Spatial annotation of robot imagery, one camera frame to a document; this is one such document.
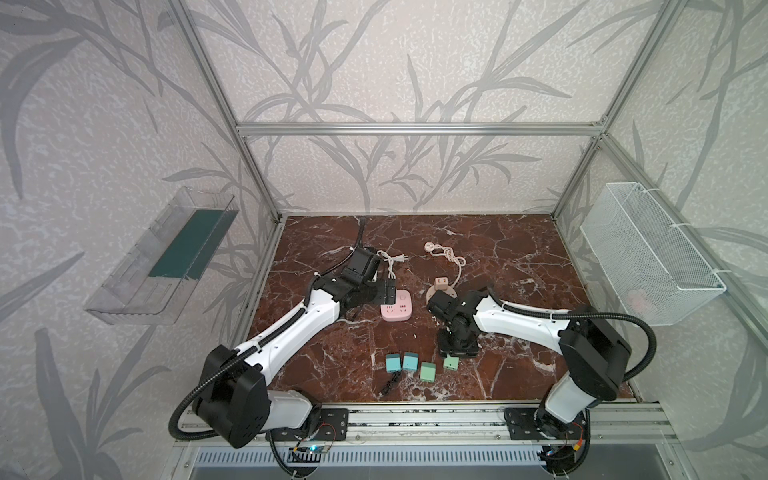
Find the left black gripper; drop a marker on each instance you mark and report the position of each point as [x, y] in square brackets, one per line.
[388, 290]

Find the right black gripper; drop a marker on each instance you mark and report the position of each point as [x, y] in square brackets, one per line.
[437, 300]

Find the green plug adapter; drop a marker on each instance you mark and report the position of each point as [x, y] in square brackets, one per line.
[427, 372]
[451, 363]

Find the pink plug adapter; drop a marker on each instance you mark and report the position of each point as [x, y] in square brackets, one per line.
[442, 284]

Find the pink square power strip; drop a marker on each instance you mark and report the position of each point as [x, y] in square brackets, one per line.
[401, 310]

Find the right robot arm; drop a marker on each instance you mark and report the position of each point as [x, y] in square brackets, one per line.
[595, 354]

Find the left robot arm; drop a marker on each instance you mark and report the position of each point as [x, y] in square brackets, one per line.
[232, 399]

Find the teal plug adapter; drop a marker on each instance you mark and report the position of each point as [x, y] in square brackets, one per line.
[393, 363]
[410, 361]

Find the teal plug adapter far left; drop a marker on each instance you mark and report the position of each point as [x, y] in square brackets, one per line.
[393, 363]

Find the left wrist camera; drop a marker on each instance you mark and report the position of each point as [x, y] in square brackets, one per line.
[362, 266]

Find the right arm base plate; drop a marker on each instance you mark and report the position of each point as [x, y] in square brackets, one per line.
[531, 423]

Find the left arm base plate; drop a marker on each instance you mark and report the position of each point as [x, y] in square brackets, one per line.
[326, 424]

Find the aluminium front rail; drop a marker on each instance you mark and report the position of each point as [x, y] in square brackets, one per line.
[482, 423]

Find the clear plastic wall shelf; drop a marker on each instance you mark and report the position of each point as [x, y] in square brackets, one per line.
[157, 277]

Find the white wire mesh basket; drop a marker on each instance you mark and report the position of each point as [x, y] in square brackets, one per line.
[656, 272]

